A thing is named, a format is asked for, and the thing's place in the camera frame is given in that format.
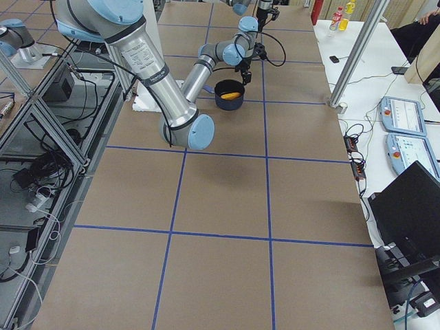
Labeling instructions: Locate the yellow toy corn cob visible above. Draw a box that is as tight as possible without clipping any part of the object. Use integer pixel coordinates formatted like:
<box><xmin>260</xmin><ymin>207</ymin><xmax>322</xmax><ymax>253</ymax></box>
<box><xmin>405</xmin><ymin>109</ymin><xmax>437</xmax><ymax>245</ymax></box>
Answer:
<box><xmin>220</xmin><ymin>92</ymin><xmax>241</xmax><ymax>100</ymax></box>

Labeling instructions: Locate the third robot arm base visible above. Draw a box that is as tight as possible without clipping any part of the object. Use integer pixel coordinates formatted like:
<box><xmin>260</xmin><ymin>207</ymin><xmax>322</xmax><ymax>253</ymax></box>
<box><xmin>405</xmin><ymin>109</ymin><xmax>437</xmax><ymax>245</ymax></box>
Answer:
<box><xmin>1</xmin><ymin>19</ymin><xmax>47</xmax><ymax>69</ymax></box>

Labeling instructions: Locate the dark blue saucepan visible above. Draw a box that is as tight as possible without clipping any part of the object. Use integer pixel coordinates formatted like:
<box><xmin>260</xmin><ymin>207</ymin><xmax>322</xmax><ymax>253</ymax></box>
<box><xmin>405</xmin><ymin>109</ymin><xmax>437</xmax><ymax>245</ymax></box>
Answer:
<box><xmin>203</xmin><ymin>79</ymin><xmax>245</xmax><ymax>111</ymax></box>

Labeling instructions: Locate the red drink bottle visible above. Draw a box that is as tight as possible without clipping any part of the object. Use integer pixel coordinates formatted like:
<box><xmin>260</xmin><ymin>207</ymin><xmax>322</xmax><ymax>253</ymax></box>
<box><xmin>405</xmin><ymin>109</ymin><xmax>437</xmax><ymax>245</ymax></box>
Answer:
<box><xmin>329</xmin><ymin>6</ymin><xmax>343</xmax><ymax>32</ymax></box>

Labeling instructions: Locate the yellow drink bottle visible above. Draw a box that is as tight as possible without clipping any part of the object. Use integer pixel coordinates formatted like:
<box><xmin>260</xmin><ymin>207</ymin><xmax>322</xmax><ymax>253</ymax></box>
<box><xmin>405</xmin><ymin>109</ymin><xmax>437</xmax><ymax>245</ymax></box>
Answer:
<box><xmin>338</xmin><ymin>0</ymin><xmax>356</xmax><ymax>31</ymax></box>

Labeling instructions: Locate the orange black adapter upper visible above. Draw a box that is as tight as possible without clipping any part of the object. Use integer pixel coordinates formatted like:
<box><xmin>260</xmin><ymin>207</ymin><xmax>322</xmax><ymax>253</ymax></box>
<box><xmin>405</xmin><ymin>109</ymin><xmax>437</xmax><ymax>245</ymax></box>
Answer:
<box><xmin>344</xmin><ymin>136</ymin><xmax>358</xmax><ymax>153</ymax></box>

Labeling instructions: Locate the orange black adapter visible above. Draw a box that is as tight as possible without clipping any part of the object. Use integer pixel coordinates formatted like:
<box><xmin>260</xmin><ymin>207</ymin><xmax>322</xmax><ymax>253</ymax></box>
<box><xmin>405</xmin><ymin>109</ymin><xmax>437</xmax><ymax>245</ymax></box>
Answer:
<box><xmin>344</xmin><ymin>136</ymin><xmax>358</xmax><ymax>153</ymax></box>
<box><xmin>351</xmin><ymin>160</ymin><xmax>366</xmax><ymax>182</ymax></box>

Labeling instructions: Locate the orange black adapter lower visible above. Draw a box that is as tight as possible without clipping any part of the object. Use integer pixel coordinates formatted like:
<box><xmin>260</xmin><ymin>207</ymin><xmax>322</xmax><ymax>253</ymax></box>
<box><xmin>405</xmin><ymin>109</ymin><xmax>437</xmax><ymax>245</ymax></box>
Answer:
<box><xmin>351</xmin><ymin>160</ymin><xmax>366</xmax><ymax>182</ymax></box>

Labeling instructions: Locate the upper teach pendant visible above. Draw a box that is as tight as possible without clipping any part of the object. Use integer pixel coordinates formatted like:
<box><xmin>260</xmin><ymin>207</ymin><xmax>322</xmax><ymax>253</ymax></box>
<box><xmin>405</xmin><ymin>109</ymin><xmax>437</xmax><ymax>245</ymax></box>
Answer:
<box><xmin>378</xmin><ymin>96</ymin><xmax>427</xmax><ymax>136</ymax></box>

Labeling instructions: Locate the teach pendant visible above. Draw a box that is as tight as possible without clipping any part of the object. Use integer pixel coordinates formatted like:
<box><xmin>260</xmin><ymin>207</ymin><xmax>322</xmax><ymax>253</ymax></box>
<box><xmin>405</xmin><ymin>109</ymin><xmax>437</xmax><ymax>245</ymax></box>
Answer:
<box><xmin>386</xmin><ymin>133</ymin><xmax>439</xmax><ymax>179</ymax></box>
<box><xmin>378</xmin><ymin>96</ymin><xmax>427</xmax><ymax>136</ymax></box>

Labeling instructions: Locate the lower teach pendant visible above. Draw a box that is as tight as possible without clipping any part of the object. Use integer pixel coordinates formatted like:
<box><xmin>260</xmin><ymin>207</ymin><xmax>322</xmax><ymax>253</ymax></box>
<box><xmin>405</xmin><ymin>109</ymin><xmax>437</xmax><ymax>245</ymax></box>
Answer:
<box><xmin>386</xmin><ymin>133</ymin><xmax>439</xmax><ymax>179</ymax></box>

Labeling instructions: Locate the black laptop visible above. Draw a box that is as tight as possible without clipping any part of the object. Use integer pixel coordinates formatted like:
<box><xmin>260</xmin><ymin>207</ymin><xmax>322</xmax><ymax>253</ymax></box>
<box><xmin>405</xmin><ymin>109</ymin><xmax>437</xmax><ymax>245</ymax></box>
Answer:
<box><xmin>367</xmin><ymin>160</ymin><xmax>440</xmax><ymax>256</ymax></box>

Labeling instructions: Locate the black power brick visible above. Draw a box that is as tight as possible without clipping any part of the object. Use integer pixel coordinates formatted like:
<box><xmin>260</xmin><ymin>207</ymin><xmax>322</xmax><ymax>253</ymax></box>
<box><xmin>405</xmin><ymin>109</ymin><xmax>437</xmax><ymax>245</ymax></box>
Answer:
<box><xmin>12</xmin><ymin>168</ymin><xmax>34</xmax><ymax>189</ymax></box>

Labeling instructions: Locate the aluminium frame post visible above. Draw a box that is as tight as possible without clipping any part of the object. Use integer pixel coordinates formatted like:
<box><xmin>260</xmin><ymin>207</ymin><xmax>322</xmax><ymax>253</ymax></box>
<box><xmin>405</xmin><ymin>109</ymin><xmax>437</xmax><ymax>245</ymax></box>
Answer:
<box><xmin>328</xmin><ymin>0</ymin><xmax>390</xmax><ymax>114</ymax></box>

